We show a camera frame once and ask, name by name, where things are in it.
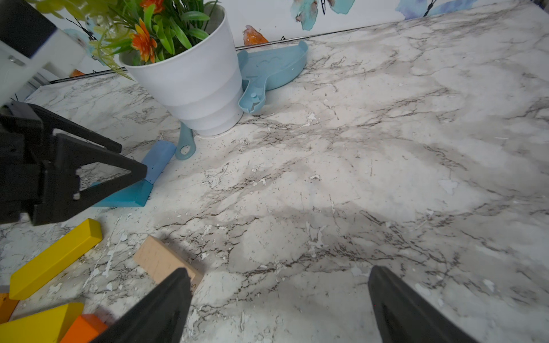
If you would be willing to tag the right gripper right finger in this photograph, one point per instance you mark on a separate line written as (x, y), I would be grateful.
(402, 315)

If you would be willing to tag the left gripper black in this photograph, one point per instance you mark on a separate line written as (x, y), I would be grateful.
(82, 167)

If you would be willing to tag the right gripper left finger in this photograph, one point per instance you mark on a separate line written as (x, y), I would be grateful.
(159, 317)

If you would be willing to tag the teal block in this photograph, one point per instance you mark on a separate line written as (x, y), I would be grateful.
(135, 195)

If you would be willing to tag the light blue block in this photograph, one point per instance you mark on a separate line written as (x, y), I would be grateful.
(157, 159)

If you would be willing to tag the yellow block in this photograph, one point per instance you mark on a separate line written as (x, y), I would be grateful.
(55, 259)
(46, 326)

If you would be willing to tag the natural wood block right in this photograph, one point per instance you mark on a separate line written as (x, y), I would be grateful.
(159, 261)

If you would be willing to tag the red orange block right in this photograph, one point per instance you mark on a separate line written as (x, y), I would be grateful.
(85, 328)

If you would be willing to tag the artificial green orange plant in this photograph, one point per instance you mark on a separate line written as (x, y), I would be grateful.
(146, 31)

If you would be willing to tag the white flower pot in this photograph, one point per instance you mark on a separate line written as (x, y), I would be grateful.
(202, 86)

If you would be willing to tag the light blue dustpan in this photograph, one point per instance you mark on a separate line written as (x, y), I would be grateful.
(267, 70)

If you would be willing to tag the teal small brush handle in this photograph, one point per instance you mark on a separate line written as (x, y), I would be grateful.
(186, 146)

